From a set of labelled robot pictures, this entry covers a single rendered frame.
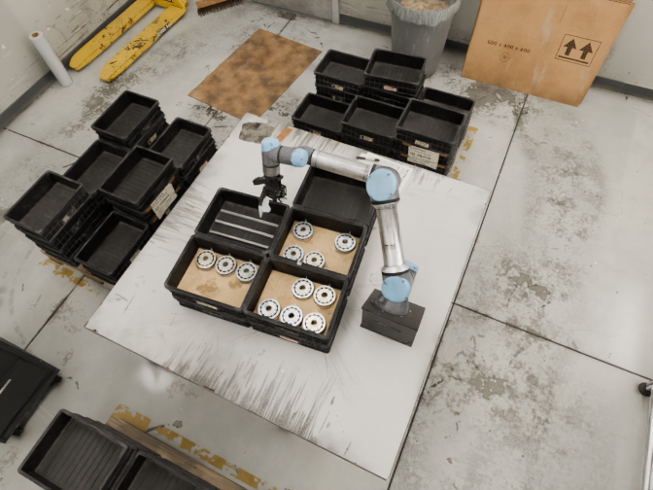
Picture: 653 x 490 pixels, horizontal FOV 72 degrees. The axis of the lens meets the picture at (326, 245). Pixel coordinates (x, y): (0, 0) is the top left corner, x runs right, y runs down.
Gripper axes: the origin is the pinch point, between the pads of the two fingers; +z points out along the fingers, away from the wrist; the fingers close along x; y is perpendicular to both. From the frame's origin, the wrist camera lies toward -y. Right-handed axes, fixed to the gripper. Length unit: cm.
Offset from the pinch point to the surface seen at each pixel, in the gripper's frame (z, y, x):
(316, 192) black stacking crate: 11.5, -2.2, 39.2
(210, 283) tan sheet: 33.2, -15.1, -29.0
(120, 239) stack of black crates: 69, -125, -11
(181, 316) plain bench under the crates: 50, -24, -43
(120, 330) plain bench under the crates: 55, -45, -64
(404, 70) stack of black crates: -10, -30, 189
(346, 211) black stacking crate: 14.9, 17.6, 38.7
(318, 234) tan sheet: 20.6, 13.3, 19.8
